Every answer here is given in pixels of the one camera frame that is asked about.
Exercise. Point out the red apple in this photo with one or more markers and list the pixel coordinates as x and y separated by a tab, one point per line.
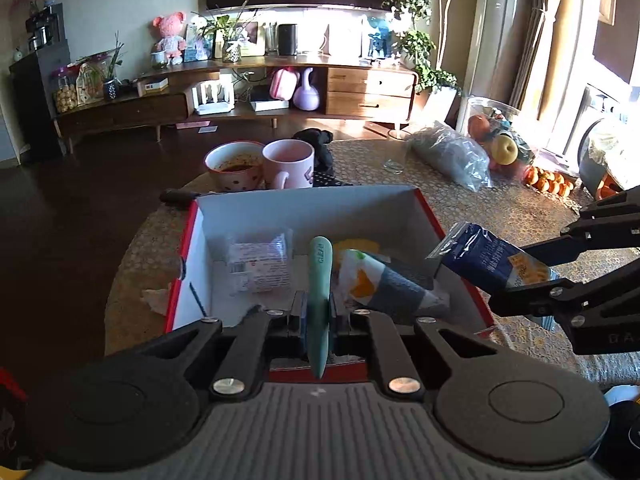
495	163

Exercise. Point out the desktop with lace tablecloth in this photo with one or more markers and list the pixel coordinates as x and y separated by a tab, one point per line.
475	200

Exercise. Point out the blue figurine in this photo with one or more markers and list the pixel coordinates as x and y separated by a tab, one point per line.
381	37

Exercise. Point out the white dotted bowl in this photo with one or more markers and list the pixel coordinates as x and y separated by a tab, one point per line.
235	176

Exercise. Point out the green white packet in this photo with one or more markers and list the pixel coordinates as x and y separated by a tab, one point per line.
522	144

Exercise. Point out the grey orange appliance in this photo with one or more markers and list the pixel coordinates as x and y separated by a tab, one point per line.
610	187

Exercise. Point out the black cylinder speaker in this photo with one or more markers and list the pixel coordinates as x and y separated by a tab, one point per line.
288	40

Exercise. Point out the red cardboard box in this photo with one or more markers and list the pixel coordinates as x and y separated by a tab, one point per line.
240	210

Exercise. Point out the clear drinking glass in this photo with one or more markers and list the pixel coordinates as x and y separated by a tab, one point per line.
395	166

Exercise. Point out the black tall cabinet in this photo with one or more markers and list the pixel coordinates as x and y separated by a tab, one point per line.
37	105

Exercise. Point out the blue snack packet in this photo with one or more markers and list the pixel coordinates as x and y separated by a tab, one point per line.
485	260

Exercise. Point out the white router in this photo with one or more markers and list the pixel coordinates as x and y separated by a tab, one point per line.
214	97

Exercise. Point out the wooden tv cabinet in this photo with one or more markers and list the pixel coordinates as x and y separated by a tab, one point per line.
370	90

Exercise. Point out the small green white pot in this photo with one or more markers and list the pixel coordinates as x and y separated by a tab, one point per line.
159	60

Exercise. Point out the white standing air conditioner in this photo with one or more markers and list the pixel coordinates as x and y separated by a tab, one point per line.
500	30

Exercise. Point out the clear plastic fruit bowl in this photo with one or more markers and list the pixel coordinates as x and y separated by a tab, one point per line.
480	107

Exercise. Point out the clear plastic bag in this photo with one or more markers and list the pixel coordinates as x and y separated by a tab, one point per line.
450	157

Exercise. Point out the black cloth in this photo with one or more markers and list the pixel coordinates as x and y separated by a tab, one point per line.
320	152

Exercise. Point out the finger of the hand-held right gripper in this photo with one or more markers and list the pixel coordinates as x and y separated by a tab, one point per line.
530	300
600	232

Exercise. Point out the crumpled tissue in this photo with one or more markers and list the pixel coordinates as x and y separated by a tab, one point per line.
157	300

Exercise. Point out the white printed snack packet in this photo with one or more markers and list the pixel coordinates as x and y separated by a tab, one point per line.
260	265

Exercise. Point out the black coffee machine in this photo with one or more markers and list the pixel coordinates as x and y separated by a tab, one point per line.
45	30

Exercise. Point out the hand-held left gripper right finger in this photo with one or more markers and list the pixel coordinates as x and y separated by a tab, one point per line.
341	320

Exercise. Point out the plant in dark vase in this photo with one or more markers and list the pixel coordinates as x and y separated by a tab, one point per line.
110	90

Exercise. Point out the pile of tangerines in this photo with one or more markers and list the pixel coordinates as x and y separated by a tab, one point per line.
547	180

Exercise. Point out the beige curtain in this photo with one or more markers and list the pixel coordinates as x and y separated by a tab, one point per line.
542	35

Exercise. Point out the purple vase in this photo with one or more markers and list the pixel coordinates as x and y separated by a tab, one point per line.
306	95

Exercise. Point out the green tube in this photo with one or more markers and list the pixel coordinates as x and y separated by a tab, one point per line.
320	300

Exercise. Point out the jar of round snacks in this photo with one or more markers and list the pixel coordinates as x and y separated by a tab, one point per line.
65	97

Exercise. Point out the orange round fruit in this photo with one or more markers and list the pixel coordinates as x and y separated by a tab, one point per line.
478	127

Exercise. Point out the tall potted tree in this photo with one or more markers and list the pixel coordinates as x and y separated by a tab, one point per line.
425	50

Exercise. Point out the white grey snack bag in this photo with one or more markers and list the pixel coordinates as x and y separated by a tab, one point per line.
390	285

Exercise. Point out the pink case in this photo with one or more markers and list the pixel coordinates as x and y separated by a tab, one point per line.
283	84

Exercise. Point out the clear gift bag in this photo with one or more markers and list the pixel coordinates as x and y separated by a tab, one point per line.
90	85

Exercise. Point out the black white box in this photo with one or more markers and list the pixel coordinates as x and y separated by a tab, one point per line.
269	102

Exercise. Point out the black remote control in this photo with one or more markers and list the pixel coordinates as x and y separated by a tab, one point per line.
327	179

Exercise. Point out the white flat box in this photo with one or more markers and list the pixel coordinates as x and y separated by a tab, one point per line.
152	86

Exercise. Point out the pale pink mug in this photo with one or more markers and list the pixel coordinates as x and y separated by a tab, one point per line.
290	165

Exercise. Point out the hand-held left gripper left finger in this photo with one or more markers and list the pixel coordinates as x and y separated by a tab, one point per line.
298	320

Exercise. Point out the white photo frame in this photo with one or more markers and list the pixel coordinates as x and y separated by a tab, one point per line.
252	39

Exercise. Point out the pink bear plush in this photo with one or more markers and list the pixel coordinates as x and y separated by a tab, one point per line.
170	35

